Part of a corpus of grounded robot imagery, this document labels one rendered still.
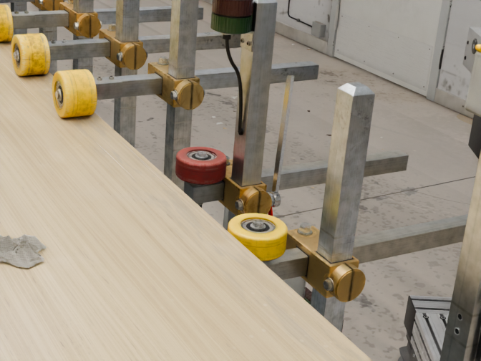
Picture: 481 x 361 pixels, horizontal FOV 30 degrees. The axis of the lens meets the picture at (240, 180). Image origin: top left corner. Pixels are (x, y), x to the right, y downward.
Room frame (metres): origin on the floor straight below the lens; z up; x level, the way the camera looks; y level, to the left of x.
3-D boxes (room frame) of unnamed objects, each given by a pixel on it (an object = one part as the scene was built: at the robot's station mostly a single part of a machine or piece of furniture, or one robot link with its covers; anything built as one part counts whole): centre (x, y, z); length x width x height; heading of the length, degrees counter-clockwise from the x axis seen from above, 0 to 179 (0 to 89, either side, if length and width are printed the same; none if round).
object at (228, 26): (1.29, 0.03, 1.13); 0.06 x 0.06 x 0.02
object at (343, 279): (1.12, -0.13, 0.84); 0.14 x 0.06 x 0.05; 31
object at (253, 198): (1.33, 0.01, 0.85); 0.14 x 0.06 x 0.05; 31
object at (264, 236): (1.08, -0.03, 0.85); 0.08 x 0.08 x 0.11
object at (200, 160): (1.32, 0.06, 0.85); 0.08 x 0.08 x 0.11
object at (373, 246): (1.18, -0.20, 0.84); 0.44 x 0.03 x 0.04; 121
